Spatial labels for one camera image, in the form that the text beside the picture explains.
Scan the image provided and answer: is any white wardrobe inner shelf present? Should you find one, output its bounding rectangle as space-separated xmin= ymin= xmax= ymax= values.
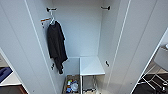
xmin=78 ymin=56 xmax=106 ymax=94

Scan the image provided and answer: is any flat white board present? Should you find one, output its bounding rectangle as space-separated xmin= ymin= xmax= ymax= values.
xmin=0 ymin=71 xmax=23 ymax=87

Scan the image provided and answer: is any blue plastic object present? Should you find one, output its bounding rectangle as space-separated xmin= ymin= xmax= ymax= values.
xmin=0 ymin=67 xmax=14 ymax=83

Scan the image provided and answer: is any blue item in basket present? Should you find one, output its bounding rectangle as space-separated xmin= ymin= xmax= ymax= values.
xmin=65 ymin=85 xmax=72 ymax=93

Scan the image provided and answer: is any orange hanger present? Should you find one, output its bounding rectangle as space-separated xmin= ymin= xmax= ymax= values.
xmin=40 ymin=17 xmax=52 ymax=23

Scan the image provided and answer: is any black rail bracket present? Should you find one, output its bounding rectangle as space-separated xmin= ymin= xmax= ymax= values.
xmin=46 ymin=6 xmax=58 ymax=13
xmin=100 ymin=5 xmax=111 ymax=11

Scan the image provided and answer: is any white plastic hanger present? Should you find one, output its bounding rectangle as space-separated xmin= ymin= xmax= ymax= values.
xmin=48 ymin=11 xmax=57 ymax=27

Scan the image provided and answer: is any tall white wardrobe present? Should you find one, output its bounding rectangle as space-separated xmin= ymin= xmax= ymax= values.
xmin=24 ymin=0 xmax=122 ymax=94

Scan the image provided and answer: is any black garment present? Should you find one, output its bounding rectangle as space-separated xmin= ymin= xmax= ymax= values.
xmin=46 ymin=20 xmax=69 ymax=75

